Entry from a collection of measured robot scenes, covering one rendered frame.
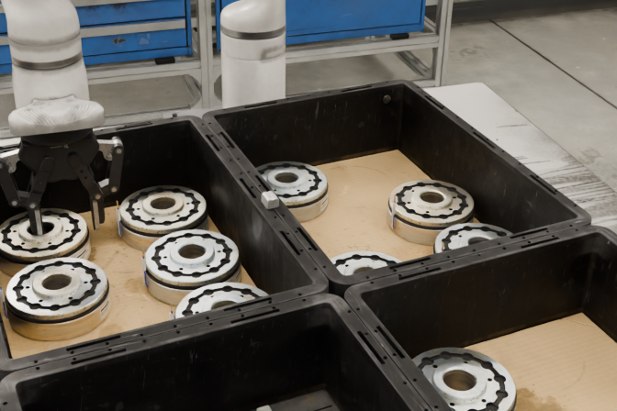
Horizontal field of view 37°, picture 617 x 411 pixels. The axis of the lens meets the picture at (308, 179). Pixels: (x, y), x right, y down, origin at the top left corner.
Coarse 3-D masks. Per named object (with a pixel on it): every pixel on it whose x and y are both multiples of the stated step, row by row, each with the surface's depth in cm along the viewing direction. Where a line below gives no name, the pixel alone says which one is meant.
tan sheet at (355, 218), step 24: (336, 168) 124; (360, 168) 124; (384, 168) 124; (408, 168) 125; (336, 192) 119; (360, 192) 119; (384, 192) 119; (336, 216) 114; (360, 216) 114; (384, 216) 114; (336, 240) 109; (360, 240) 109; (384, 240) 109
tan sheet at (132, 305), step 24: (96, 240) 108; (120, 240) 108; (96, 264) 104; (120, 264) 104; (120, 288) 100; (144, 288) 100; (0, 312) 96; (120, 312) 96; (144, 312) 96; (168, 312) 96; (96, 336) 93
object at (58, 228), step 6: (24, 222) 104; (42, 222) 105; (48, 222) 105; (54, 222) 104; (60, 222) 104; (18, 228) 103; (24, 228) 103; (54, 228) 103; (60, 228) 103; (18, 234) 103; (24, 234) 102; (30, 234) 102; (48, 234) 102; (54, 234) 102; (60, 234) 103; (24, 240) 102; (30, 240) 101; (36, 240) 101; (42, 240) 102; (48, 240) 102
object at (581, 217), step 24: (312, 96) 120; (336, 96) 121; (432, 96) 121; (216, 120) 114; (456, 120) 115; (480, 144) 110; (528, 168) 104; (552, 192) 100; (288, 216) 94; (576, 216) 96; (312, 240) 91; (504, 240) 91; (408, 264) 88; (336, 288) 85
